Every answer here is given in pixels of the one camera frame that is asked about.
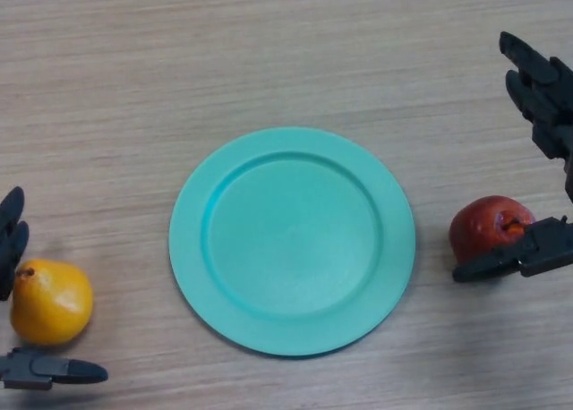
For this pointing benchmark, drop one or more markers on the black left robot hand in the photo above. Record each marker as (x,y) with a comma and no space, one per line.
(27,369)

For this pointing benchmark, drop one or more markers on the yellow pear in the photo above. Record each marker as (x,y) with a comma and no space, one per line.
(51,302)

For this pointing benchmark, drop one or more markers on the green round plate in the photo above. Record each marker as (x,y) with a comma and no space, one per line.
(293,244)

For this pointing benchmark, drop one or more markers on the red apple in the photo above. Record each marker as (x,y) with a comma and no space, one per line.
(476,231)

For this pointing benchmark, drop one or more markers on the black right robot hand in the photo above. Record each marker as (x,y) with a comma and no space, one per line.
(546,92)

